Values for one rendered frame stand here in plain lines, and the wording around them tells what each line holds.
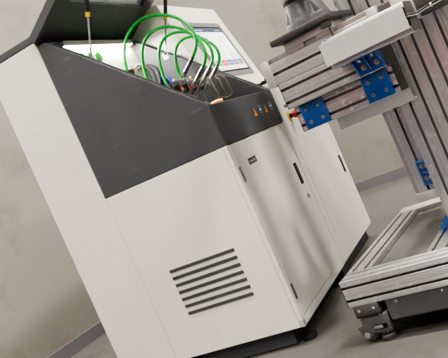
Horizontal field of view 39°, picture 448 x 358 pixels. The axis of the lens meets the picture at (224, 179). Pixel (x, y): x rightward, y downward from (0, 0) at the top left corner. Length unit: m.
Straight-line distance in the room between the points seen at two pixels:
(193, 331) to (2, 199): 1.87
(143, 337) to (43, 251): 1.58
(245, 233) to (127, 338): 0.74
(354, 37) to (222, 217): 0.84
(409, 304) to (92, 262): 1.29
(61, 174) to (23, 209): 1.48
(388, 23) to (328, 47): 0.19
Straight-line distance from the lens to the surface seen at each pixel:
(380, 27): 1.88
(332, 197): 3.15
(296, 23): 2.08
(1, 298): 3.88
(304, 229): 2.66
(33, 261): 4.06
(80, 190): 2.62
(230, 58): 3.42
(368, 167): 5.32
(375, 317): 2.14
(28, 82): 2.69
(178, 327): 2.59
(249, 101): 2.64
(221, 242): 2.37
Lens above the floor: 0.78
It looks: 2 degrees down
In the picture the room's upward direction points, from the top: 24 degrees counter-clockwise
